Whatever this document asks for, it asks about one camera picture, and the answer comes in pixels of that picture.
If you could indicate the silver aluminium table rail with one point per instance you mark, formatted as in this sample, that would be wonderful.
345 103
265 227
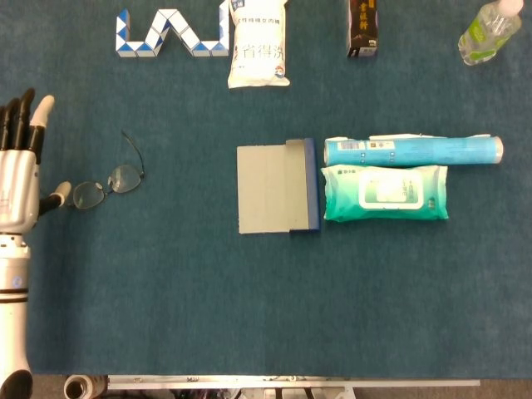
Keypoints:
291 381

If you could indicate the teal felt table mat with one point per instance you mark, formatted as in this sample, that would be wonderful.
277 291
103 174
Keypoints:
266 249

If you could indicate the small black carton box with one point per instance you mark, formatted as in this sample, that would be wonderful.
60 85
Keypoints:
362 29

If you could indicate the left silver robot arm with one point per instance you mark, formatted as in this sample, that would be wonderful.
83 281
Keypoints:
12 299

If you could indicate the black wire-frame eyeglasses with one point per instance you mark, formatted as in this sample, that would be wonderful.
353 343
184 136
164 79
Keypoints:
122 180

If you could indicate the green wet wipes pack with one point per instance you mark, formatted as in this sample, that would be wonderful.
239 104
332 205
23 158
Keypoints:
386 193

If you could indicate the blue white snake puzzle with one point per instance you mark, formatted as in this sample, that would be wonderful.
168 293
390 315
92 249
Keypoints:
174 33

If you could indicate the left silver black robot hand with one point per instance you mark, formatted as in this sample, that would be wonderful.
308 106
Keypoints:
16 178

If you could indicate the clear plastic water bottle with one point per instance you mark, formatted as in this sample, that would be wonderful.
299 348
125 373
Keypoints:
490 33

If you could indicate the light blue wrap roll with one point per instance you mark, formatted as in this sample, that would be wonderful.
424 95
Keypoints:
415 150

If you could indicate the open blue cardboard box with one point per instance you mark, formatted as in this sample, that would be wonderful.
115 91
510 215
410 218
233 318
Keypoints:
274 187

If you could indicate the white laundry powder bag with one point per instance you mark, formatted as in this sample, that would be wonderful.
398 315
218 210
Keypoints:
257 45

